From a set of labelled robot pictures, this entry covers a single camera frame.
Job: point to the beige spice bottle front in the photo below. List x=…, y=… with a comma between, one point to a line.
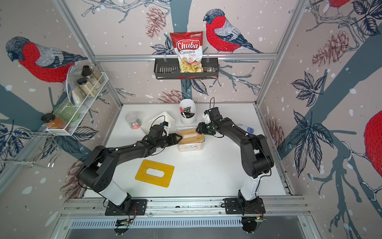
x=87, y=87

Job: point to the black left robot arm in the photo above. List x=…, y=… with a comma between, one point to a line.
x=98, y=169

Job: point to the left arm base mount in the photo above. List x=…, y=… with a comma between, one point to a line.
x=130, y=206

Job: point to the orange spice jar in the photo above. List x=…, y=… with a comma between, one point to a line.
x=54, y=122

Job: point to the red Chuba chips bag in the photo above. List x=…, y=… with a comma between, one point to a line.
x=189, y=50

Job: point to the metal wire hook rack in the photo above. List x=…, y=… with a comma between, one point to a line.
x=29, y=149

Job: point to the bamboo tissue box lid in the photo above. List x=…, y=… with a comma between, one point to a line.
x=190, y=136

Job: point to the white wire spice rack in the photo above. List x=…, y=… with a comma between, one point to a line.
x=77, y=97

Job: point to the blue white tissue pack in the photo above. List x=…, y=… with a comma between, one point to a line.
x=248, y=129

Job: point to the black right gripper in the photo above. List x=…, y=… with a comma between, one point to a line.
x=200, y=129

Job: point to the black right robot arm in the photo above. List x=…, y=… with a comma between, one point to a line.
x=256, y=158

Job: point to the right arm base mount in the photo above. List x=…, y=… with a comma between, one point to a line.
x=238, y=205

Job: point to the yellow plastic lid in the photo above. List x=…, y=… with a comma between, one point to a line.
x=155, y=173

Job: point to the beige spice bottle back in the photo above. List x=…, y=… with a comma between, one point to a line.
x=87, y=73

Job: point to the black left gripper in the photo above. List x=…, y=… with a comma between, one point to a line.
x=173, y=139

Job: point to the green jar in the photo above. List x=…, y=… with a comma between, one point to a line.
x=67, y=112

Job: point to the black wire wall basket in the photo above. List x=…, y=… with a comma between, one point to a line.
x=169, y=69

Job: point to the clear jar with candies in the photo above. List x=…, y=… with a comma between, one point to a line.
x=133, y=120

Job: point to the white rectangular bin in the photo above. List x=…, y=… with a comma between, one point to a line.
x=162, y=117

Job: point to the clear plastic tissue box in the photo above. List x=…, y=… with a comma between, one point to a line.
x=189, y=147

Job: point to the white pen holder cup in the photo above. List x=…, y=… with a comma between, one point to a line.
x=187, y=109

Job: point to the beige spice bottle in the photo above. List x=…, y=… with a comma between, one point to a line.
x=87, y=87
x=87, y=73

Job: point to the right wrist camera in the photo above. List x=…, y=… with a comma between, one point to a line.
x=212, y=115

